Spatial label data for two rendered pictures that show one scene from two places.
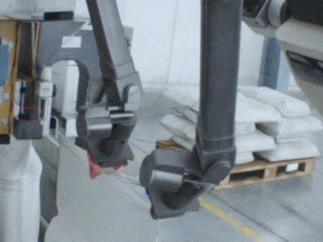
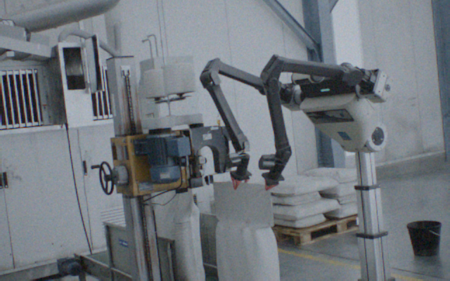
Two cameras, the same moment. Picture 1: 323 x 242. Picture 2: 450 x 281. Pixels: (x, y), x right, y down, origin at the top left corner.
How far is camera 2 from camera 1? 1.74 m
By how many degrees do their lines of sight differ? 11
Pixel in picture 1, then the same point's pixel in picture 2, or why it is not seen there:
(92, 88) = (221, 157)
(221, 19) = (273, 100)
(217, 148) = (283, 147)
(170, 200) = (272, 176)
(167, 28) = not seen: hidden behind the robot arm
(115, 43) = (234, 126)
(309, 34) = (314, 102)
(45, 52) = (196, 143)
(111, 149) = (242, 171)
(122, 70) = (240, 136)
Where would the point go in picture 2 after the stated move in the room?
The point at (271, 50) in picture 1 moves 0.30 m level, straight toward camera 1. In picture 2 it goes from (323, 142) to (323, 143)
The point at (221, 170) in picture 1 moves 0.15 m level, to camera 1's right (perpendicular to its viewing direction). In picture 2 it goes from (287, 154) to (320, 151)
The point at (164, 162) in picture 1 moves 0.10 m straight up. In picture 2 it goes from (266, 157) to (264, 135)
